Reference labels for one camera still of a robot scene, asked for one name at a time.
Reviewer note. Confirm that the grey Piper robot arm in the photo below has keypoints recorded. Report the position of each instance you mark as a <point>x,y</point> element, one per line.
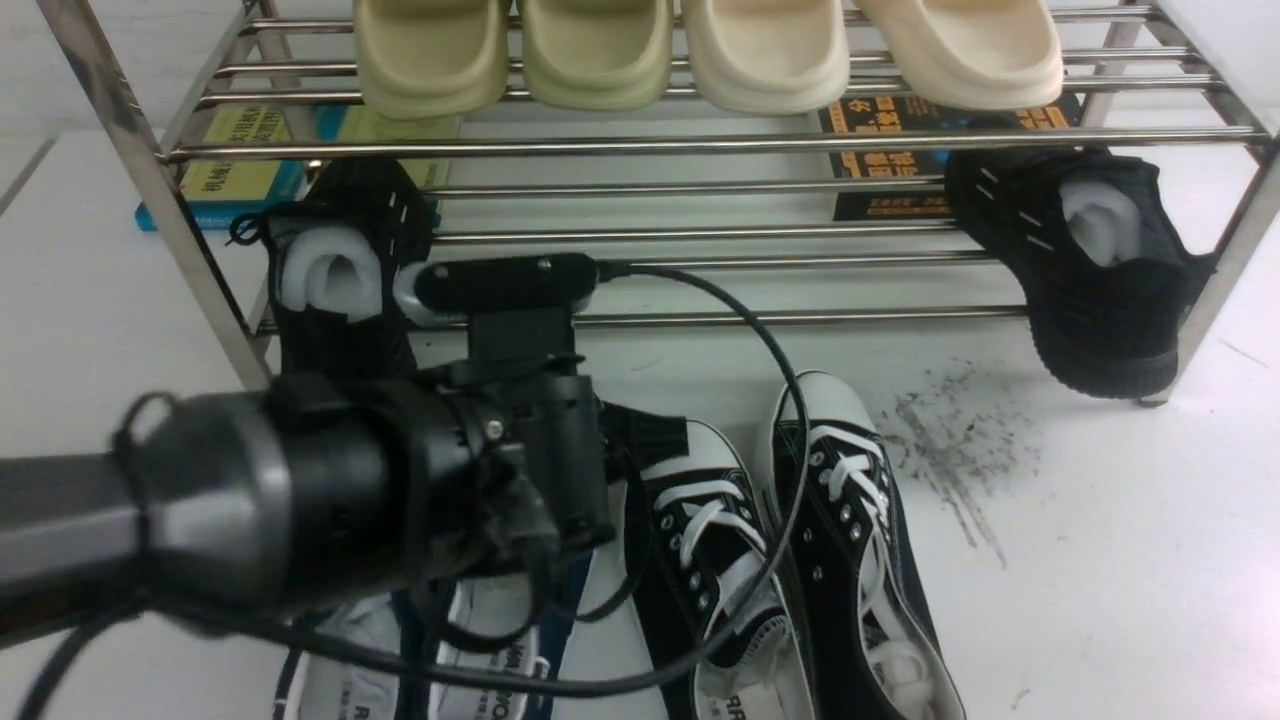
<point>316,492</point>

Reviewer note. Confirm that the black knit sneaker left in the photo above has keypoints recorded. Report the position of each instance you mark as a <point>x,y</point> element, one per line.
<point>333,259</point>

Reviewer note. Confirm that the black knit sneaker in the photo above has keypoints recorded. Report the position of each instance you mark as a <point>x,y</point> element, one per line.
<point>333,259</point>
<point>1107,279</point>

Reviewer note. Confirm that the black knit sneaker right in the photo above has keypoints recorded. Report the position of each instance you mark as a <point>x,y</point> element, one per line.
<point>1107,279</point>

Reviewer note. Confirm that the olive green slipper left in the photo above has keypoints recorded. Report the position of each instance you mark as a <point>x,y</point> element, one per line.
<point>422,59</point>

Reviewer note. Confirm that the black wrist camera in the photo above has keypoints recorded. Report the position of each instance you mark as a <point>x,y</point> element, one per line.
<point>517,308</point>

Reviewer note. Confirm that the yellow and blue book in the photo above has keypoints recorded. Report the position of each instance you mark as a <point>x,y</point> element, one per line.
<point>217,191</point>

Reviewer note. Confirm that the black canvas lace-up right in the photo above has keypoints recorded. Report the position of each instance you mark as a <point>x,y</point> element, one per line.
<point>867,638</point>

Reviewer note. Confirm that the black and orange book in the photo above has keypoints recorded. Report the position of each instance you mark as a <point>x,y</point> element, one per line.
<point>890,165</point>

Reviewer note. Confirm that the olive green slipper right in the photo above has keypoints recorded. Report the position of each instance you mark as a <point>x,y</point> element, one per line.
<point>597,55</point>

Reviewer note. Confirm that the olive green slipper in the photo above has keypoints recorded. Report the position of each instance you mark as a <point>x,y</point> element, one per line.
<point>422,59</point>
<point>597,55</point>

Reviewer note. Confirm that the navy slip-on shoe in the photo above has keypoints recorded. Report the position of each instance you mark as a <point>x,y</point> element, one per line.
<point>311,687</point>
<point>495,606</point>

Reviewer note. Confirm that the cream slipper left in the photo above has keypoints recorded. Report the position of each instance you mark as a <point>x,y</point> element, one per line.
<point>768,57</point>

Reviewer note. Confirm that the stainless steel shoe rack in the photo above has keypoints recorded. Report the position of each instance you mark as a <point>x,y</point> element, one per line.
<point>154,167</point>

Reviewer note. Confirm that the black canvas lace-up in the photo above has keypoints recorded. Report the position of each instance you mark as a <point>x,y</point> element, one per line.
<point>693,539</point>
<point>867,638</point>

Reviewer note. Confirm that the cream slipper right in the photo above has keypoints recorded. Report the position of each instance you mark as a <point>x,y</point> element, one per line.
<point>977,55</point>

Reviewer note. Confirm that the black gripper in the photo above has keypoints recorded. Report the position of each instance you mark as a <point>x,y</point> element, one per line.
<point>505,465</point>

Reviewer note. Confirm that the black canvas lace-up left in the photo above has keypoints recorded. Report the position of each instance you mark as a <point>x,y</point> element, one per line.
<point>693,539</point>

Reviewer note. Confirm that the cream slipper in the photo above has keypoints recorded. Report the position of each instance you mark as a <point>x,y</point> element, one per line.
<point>977,55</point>
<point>768,57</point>

